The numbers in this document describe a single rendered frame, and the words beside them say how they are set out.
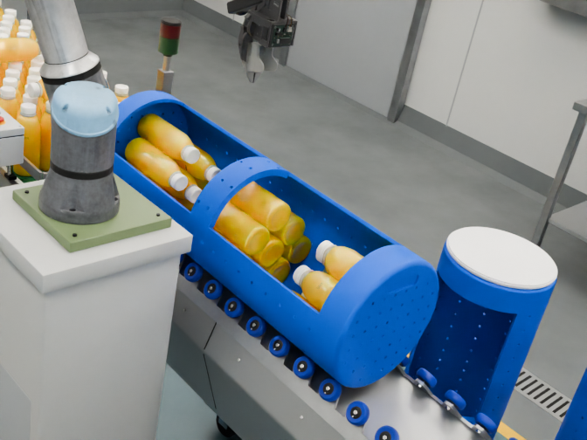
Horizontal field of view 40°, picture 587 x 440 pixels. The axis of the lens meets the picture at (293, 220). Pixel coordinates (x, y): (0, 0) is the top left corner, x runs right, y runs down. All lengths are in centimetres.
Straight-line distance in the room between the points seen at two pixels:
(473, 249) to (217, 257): 69
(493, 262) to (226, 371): 70
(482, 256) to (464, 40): 354
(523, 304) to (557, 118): 324
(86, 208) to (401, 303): 61
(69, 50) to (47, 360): 58
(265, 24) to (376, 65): 428
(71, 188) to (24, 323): 27
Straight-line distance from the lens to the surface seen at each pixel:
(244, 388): 173
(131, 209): 162
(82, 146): 150
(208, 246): 169
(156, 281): 162
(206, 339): 180
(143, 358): 173
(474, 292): 197
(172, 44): 257
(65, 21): 159
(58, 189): 155
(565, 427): 219
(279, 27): 163
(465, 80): 548
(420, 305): 161
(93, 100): 151
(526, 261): 208
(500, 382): 214
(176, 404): 293
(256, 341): 170
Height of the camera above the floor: 195
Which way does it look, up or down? 28 degrees down
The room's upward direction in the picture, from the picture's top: 12 degrees clockwise
